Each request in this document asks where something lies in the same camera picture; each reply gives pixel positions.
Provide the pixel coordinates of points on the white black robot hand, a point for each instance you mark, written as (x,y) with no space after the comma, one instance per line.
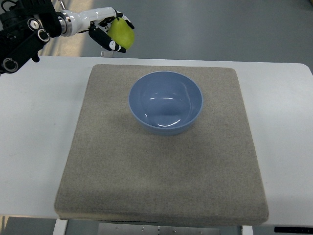
(96,22)

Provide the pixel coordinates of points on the green pear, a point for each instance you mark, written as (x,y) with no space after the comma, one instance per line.
(121,33)

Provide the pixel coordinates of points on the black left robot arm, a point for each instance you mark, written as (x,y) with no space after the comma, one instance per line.
(27,26)

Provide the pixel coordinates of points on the blue bowl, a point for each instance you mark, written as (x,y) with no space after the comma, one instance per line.
(165,102)

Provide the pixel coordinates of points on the clear floor plate lower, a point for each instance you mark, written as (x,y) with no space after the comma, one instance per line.
(106,54)

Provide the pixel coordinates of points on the beige fabric mat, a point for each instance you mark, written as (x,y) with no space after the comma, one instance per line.
(118,171)

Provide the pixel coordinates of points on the white table leg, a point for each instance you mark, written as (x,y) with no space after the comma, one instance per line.
(60,227)

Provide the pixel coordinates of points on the black box under table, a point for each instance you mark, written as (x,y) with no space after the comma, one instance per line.
(293,230)

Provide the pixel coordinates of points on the metal table base plate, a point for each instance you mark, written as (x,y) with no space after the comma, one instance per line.
(128,229)

